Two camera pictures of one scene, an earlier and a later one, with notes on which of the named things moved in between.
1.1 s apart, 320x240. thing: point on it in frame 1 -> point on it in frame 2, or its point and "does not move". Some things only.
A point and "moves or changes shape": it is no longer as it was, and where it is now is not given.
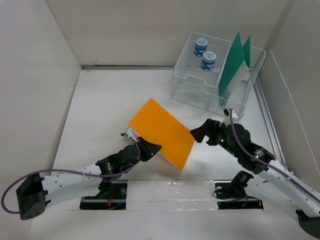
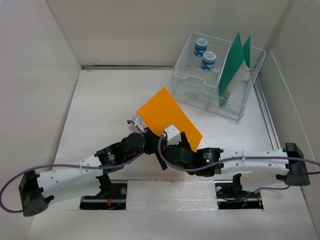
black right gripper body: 222,140 -> 178,145
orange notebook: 152,122 moves or changes shape
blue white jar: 201,46 does not move
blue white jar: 208,60 does not move
